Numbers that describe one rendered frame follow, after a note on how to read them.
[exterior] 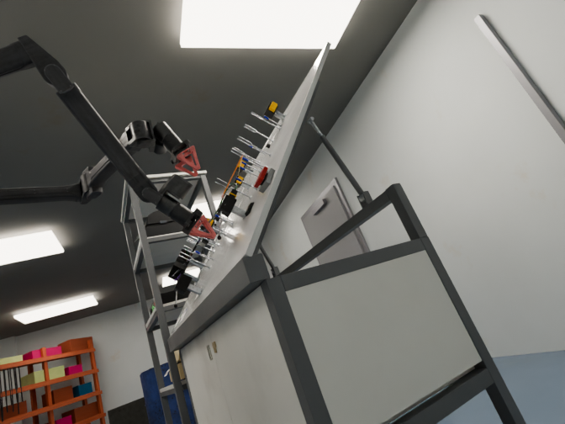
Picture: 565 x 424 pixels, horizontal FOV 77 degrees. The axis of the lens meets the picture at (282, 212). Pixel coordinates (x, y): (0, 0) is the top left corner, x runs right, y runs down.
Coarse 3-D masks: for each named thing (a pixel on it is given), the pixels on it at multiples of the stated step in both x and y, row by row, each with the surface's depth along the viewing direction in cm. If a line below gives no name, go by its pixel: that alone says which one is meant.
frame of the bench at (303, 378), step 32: (352, 256) 97; (384, 256) 102; (288, 288) 84; (448, 288) 107; (288, 320) 81; (288, 352) 78; (480, 352) 100; (480, 384) 95; (320, 416) 74; (416, 416) 83; (512, 416) 94
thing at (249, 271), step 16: (256, 256) 85; (240, 272) 85; (256, 272) 83; (224, 288) 96; (240, 288) 86; (256, 288) 90; (208, 304) 110; (224, 304) 97; (192, 320) 130; (208, 320) 113; (176, 336) 157; (192, 336) 140
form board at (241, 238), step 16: (320, 64) 133; (304, 80) 155; (304, 96) 125; (288, 112) 154; (304, 112) 116; (288, 128) 124; (272, 144) 152; (288, 144) 106; (272, 160) 123; (256, 192) 122; (272, 192) 96; (240, 208) 149; (256, 208) 103; (224, 224) 192; (240, 224) 121; (256, 224) 89; (224, 240) 148; (240, 240) 102; (256, 240) 87; (208, 256) 195; (224, 256) 120; (240, 256) 88; (208, 272) 150; (224, 272) 101; (208, 288) 122; (192, 304) 148
